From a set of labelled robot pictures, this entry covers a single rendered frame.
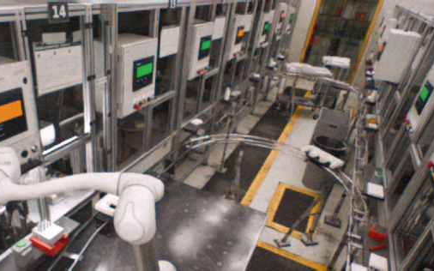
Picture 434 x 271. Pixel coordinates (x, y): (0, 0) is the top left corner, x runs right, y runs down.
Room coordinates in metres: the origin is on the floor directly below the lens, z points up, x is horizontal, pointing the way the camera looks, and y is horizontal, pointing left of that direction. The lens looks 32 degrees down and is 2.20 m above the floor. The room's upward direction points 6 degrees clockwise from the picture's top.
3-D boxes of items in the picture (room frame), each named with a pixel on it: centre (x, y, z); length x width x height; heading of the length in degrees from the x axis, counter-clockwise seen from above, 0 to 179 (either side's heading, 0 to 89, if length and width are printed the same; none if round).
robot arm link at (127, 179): (1.08, 0.09, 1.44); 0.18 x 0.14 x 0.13; 89
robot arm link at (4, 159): (1.10, 0.65, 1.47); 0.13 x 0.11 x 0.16; 179
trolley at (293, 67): (6.35, -2.50, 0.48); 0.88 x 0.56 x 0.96; 82
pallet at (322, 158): (2.72, -1.43, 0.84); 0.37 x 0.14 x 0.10; 32
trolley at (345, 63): (7.32, -3.42, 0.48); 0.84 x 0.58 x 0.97; 162
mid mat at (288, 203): (3.03, -1.53, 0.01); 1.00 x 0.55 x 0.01; 154
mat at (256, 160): (5.59, -1.91, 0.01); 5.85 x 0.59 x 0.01; 154
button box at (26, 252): (1.11, 0.66, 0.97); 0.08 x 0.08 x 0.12; 64
